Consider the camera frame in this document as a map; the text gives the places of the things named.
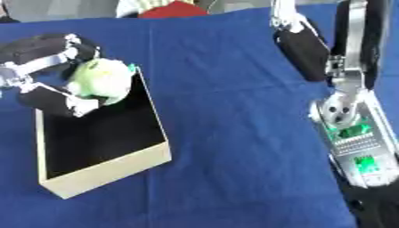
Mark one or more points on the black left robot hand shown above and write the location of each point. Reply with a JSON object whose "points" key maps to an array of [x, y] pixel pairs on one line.
{"points": [[31, 49]]}

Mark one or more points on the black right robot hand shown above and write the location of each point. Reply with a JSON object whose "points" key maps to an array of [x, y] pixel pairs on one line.
{"points": [[304, 53]]}

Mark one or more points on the green and white soft toy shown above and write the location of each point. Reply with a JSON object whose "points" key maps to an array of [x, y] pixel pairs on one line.
{"points": [[101, 78]]}

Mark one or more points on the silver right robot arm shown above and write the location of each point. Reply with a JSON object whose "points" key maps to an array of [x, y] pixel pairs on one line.
{"points": [[358, 148]]}

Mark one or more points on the tan cardboard box black inside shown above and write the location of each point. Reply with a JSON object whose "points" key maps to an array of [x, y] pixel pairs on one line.
{"points": [[98, 133]]}

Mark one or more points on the white striped cloth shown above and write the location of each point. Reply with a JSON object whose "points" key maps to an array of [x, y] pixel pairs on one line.
{"points": [[132, 6]]}

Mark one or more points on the red bag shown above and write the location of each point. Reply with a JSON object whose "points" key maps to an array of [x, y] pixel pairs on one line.
{"points": [[174, 10]]}

